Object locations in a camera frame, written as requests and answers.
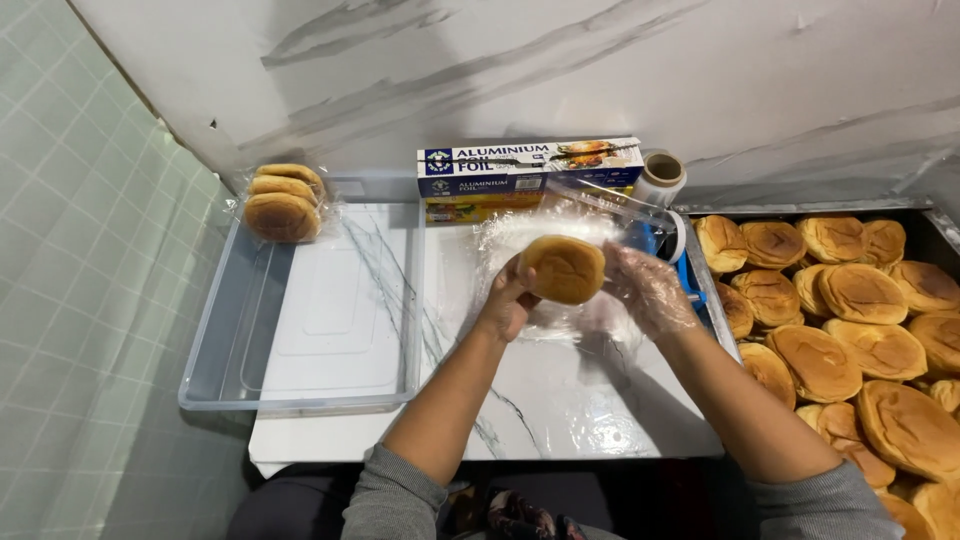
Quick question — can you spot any blue wrap dispenser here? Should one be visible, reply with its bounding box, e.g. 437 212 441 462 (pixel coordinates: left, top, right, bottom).
625 210 709 310

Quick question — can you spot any wrapped golden bun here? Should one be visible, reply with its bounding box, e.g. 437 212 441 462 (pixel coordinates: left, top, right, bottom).
255 162 327 199
247 174 319 207
244 192 322 244

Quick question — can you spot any person's right hand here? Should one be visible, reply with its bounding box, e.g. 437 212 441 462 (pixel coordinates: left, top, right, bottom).
600 241 703 342

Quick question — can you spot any blue aluminium foil box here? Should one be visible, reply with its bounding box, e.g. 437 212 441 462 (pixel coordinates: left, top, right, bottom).
417 136 646 201

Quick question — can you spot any person's left hand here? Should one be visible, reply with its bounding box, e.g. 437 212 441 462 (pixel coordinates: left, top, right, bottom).
475 250 543 345

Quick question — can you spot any person's grey sweater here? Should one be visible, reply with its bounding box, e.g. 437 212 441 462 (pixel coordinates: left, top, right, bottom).
340 442 907 540

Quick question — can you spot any metal tray of buns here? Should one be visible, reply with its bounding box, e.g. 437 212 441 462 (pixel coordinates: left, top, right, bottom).
675 198 960 540

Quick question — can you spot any golden round bun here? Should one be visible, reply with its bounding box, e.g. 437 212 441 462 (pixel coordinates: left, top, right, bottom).
519 234 607 306

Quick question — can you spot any clear plastic tray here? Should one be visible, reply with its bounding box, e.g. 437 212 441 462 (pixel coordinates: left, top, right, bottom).
178 177 426 414

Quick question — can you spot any clear plastic wrap sheet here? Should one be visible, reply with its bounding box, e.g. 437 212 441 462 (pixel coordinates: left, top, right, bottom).
472 210 676 354

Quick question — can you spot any plastic wrap roll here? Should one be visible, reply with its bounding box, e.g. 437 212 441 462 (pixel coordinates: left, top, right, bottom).
630 150 688 214

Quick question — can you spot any yellow foil box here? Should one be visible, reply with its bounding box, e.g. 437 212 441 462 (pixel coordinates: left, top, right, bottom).
424 192 544 225

